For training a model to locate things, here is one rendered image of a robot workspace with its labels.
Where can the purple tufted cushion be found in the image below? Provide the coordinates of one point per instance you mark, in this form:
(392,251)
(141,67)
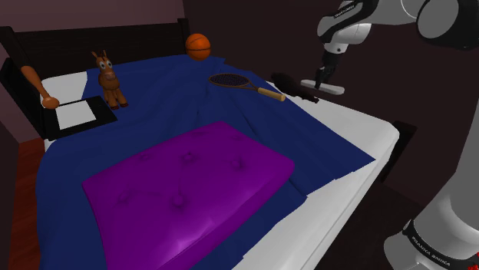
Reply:
(187,194)

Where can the brown toy horse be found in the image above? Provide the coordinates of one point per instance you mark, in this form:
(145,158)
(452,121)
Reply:
(109,84)

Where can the wooden baseball bat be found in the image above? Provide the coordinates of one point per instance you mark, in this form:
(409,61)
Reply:
(34,80)

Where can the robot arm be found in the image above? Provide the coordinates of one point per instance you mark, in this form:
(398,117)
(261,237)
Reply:
(460,209)

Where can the bed with dark headboard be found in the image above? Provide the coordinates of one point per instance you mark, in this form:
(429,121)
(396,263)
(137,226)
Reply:
(355,129)

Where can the black elongated object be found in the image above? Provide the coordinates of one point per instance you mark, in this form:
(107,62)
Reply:
(288,83)

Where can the blue blanket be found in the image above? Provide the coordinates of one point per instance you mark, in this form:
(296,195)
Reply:
(157,97)

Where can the white flat bar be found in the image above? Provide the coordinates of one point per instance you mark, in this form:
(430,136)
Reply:
(333,89)

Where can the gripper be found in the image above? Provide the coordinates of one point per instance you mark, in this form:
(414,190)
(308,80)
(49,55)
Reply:
(329,61)

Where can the black tablet with white screen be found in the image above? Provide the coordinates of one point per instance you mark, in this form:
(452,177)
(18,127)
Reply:
(76,115)

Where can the orange basketball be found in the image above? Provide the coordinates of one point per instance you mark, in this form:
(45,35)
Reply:
(198,46)

